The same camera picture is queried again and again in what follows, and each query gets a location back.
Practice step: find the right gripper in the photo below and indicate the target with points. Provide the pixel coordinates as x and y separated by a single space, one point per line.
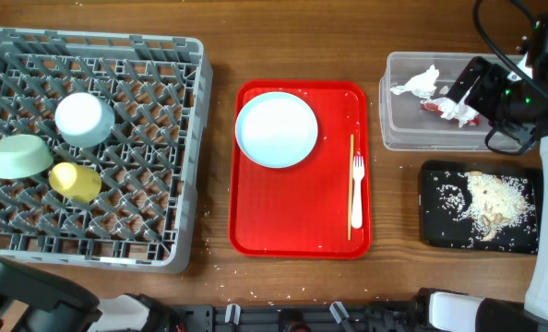
492 77

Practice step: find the green saucer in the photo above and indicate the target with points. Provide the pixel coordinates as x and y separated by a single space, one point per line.
22 156

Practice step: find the red snack wrapper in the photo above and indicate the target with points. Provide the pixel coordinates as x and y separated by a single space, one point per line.
432 107

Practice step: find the white tissue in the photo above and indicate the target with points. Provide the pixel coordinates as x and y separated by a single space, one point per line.
449 110
422 86

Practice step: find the small light blue bowl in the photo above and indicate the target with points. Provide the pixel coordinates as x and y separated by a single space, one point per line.
84 120

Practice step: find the yellow cup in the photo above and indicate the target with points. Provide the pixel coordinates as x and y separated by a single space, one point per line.
75 181

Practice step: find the food scraps and rice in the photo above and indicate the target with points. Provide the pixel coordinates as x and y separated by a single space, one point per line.
491 203

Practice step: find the wooden chopstick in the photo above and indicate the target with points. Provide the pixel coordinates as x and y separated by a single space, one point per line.
351 156

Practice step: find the white plastic fork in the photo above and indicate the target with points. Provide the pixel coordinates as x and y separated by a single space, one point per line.
357 208

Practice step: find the large light blue plate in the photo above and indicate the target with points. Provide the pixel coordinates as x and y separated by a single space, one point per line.
276 130

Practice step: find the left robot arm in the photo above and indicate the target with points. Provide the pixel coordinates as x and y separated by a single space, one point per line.
58 304

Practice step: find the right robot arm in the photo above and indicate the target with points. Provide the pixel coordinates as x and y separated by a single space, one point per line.
451 311

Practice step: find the grey dishwasher rack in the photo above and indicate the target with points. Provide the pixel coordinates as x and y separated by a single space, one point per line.
159 90

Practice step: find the clear plastic bin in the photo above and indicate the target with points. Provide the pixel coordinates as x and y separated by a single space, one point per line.
405 126

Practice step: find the black plastic tray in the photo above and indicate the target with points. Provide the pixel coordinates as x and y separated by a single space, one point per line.
440 230

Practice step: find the red plastic tray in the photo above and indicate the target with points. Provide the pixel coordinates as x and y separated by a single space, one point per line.
302 211

